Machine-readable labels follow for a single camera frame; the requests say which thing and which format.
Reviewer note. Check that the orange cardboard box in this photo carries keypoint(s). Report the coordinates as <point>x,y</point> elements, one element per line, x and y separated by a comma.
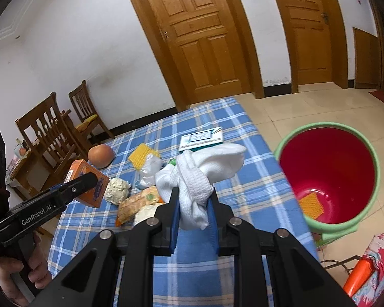
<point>97,195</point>

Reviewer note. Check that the orange yellow snack packet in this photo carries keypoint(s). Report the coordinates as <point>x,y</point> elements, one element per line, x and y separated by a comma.
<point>134,205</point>

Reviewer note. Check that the orange carrot toy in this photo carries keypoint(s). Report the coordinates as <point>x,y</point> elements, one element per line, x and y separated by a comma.
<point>358,276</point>

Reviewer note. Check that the round orange fruit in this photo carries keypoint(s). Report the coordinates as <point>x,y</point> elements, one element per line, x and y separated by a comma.
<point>100,156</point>

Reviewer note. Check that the thin metal frame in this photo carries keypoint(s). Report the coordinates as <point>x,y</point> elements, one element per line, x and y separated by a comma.
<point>337,261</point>

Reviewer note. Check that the blue plaid tablecloth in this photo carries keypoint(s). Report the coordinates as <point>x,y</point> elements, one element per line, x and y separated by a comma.
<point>252,179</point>

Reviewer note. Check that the small green wrapper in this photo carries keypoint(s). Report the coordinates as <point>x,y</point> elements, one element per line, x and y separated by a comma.
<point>172,162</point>

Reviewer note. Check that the teal and white box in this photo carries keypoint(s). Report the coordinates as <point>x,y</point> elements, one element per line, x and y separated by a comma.
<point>200,138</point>

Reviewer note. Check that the wooden panel door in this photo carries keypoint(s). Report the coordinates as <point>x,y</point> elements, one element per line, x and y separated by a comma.
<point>304,22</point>
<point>192,35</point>

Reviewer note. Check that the yellow waffle cloth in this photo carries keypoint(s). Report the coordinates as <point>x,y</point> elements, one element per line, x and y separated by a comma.
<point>312,205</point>
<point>142,155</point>

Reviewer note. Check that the person's left hand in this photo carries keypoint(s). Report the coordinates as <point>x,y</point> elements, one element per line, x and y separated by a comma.
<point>9,273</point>

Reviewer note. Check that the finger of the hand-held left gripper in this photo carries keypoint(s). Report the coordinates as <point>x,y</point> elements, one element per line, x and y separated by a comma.
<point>81,184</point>

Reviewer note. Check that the red floral cushion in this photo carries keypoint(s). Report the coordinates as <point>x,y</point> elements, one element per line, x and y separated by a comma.
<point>379,262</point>

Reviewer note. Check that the red bucket with green rim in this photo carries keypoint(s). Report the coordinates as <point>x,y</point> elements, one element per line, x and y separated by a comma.
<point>332,166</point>

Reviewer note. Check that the white plastic bag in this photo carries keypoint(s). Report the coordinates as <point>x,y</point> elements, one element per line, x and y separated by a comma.
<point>149,172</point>

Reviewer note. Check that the wooden side table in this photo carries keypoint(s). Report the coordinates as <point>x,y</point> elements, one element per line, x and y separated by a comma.
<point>24,168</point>

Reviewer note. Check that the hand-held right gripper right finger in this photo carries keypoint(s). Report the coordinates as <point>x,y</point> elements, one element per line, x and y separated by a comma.
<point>213,227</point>

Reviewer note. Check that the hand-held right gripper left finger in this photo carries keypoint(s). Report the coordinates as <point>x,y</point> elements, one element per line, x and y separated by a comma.
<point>173,222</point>

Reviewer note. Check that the wooden wall panel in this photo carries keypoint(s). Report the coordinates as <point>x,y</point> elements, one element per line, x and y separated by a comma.
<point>366,60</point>

